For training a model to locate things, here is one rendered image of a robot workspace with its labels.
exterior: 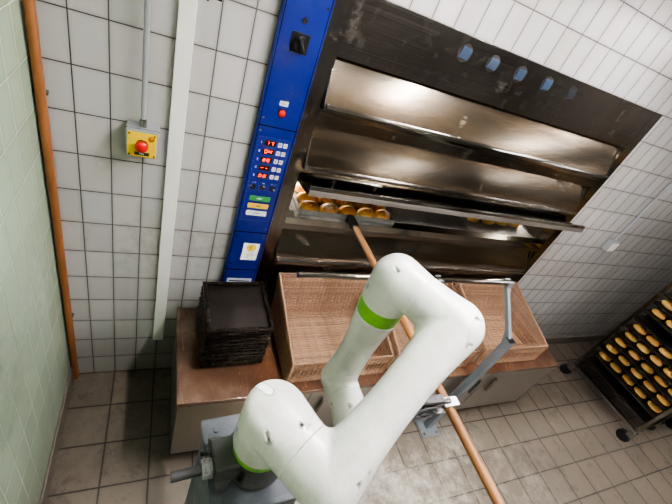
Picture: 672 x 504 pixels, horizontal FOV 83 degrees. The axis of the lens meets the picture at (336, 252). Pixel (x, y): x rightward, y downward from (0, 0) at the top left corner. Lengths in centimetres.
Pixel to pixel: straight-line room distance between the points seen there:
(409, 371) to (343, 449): 19
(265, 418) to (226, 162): 106
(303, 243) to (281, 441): 126
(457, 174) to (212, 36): 125
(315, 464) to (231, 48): 122
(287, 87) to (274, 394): 104
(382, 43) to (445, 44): 26
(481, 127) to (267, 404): 154
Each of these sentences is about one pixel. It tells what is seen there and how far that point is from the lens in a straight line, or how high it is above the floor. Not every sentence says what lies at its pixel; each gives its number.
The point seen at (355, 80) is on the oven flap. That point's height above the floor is 183.
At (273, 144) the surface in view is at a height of 153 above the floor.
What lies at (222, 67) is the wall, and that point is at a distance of 145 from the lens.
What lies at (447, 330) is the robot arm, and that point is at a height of 165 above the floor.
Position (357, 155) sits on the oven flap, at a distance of 170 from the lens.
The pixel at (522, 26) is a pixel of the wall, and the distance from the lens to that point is 185.
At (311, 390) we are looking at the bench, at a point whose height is 58.
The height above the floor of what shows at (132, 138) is 148.
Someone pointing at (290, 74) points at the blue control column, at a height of 180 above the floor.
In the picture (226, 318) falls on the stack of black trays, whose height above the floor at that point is 85.
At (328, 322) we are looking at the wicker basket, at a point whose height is 59.
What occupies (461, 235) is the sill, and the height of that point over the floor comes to 118.
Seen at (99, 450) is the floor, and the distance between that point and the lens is 235.
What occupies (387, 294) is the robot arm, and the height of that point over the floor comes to 162.
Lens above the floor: 215
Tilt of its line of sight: 35 degrees down
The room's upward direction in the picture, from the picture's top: 24 degrees clockwise
